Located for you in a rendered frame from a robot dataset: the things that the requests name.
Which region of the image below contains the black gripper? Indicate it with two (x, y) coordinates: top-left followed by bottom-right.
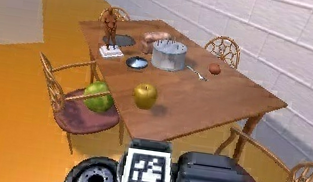
(57, 151), (123, 182)

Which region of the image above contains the brown wooden dining table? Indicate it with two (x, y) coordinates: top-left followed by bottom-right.
(62, 8), (298, 168)

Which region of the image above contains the small red round fruit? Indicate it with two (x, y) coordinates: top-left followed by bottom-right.
(207, 62), (223, 76)

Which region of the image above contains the green round melon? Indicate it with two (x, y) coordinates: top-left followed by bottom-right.
(80, 79), (118, 116)

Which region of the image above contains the yellow apple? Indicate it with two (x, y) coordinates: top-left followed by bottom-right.
(131, 81), (160, 112)

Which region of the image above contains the dark round pot lid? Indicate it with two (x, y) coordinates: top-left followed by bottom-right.
(124, 54), (150, 72)

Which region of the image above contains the dark grey round plate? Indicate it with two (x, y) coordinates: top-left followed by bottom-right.
(101, 32), (137, 50)

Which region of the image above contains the grey metal pot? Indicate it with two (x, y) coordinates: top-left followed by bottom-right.
(149, 35), (189, 74)

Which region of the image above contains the silver fork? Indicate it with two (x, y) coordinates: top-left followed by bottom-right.
(184, 65), (210, 83)

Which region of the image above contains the brown figure statue white base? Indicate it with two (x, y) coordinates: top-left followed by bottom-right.
(97, 6), (131, 61)

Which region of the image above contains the pale brown bread loaf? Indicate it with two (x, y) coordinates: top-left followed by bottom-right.
(139, 29), (173, 58)

